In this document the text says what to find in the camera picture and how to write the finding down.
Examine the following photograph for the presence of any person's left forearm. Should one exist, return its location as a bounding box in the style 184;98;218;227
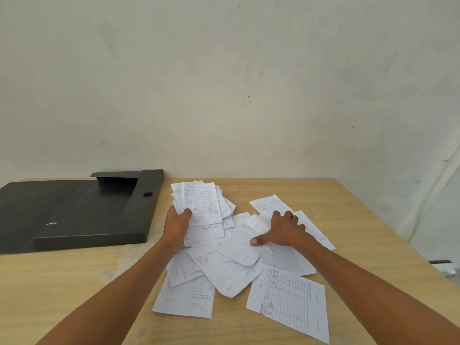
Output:
36;236;182;345

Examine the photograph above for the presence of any white receipt bundle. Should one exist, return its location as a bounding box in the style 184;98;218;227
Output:
170;181;224;228

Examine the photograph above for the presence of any black and white floor object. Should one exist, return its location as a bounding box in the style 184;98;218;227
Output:
429;259;458;278

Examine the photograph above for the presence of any black box file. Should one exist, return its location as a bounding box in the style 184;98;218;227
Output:
0;169;165;255

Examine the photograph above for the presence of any person's left hand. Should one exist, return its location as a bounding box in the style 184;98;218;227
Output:
163;205;193;253

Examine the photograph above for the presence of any person's right hand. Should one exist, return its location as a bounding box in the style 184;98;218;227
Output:
250;210;307;250

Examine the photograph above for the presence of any person's right forearm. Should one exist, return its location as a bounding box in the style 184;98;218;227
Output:
293;236;460;345

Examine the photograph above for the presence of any white wall cable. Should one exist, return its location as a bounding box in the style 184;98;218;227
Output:
398;142;460;245

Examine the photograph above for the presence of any pile of white paper receipts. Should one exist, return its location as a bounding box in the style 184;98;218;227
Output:
152;188;336;345

